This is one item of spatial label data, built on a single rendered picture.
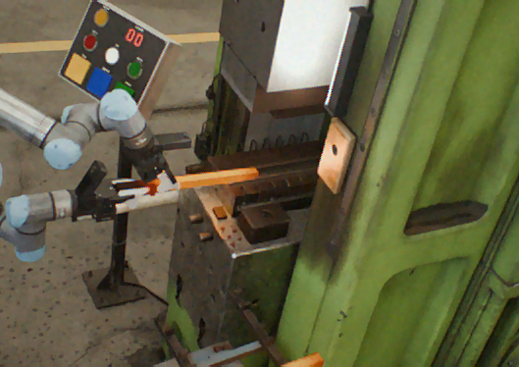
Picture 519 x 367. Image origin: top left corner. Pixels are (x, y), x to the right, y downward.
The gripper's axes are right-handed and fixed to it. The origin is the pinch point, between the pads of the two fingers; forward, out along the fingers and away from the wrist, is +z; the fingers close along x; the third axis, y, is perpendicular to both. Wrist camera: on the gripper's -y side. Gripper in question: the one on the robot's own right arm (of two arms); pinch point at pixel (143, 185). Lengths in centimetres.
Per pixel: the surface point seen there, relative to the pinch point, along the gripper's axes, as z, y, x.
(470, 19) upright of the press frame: 45, -71, 48
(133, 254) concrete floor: 31, 101, -74
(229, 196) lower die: 24.3, 5.2, 4.4
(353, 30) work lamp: 34, -59, 27
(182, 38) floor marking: 122, 98, -244
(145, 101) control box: 14.5, -0.3, -38.8
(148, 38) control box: 17, -17, -48
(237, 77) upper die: 23.8, -30.3, -1.9
